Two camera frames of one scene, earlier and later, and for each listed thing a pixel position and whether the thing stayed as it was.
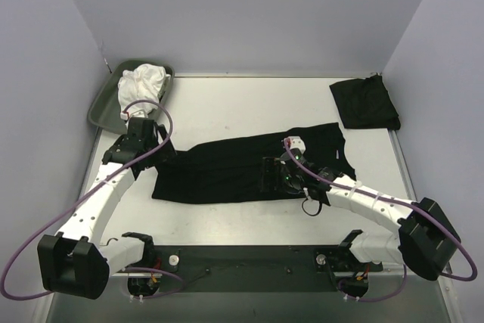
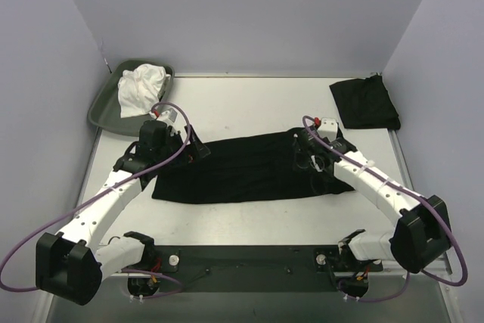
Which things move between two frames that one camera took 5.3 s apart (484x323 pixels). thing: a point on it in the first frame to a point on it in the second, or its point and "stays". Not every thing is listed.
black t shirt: (227, 169) stays
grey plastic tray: (105, 112) stays
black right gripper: (270, 173) to (302, 153)
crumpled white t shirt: (144, 82) stays
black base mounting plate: (251, 268) stays
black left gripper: (152, 135) to (190, 147)
